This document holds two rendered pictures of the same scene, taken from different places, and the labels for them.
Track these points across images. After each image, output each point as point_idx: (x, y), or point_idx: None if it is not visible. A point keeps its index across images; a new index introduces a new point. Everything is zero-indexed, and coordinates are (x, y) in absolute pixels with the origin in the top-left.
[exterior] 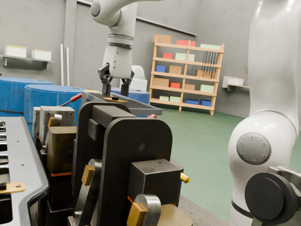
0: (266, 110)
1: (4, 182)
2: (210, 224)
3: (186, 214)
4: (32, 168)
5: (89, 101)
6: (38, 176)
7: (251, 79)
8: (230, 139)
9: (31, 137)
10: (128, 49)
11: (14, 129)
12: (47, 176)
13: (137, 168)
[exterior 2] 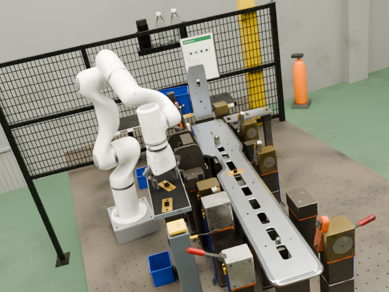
0: (110, 144)
1: (234, 171)
2: (102, 271)
3: (112, 283)
4: (227, 185)
5: (194, 145)
6: (222, 181)
7: (117, 130)
8: (138, 149)
9: (238, 218)
10: None
11: (261, 236)
12: (218, 180)
13: None
